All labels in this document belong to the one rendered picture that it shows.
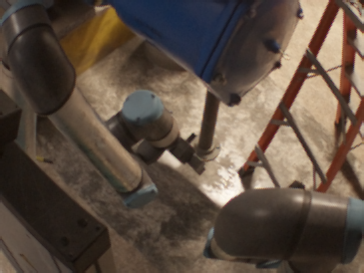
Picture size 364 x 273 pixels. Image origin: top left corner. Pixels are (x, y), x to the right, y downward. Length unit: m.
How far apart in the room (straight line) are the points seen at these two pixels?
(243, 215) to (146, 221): 1.71
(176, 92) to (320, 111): 0.76
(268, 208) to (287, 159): 1.96
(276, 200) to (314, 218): 0.07
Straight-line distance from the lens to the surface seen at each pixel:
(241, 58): 1.87
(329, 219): 0.78
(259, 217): 0.78
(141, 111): 1.45
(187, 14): 1.84
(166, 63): 2.93
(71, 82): 1.00
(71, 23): 2.65
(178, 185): 2.59
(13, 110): 0.47
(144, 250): 2.43
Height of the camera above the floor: 2.22
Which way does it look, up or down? 54 degrees down
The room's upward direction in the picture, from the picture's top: 7 degrees clockwise
